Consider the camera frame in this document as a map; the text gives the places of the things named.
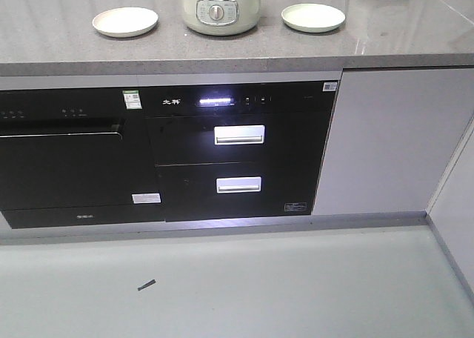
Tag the black drawer disinfection cabinet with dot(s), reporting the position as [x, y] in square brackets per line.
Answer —
[227, 151]

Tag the small black floor debris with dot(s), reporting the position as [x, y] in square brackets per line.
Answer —
[146, 285]

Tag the green electric cooking pot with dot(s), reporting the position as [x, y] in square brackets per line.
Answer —
[220, 17]

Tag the grey cabinet door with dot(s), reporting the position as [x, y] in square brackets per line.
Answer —
[391, 138]

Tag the green round plate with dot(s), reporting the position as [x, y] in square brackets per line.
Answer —
[312, 18]

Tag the black built-in dishwasher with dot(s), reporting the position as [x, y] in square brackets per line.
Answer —
[76, 157]

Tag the beige round plate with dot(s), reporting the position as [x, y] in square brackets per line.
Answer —
[125, 22]

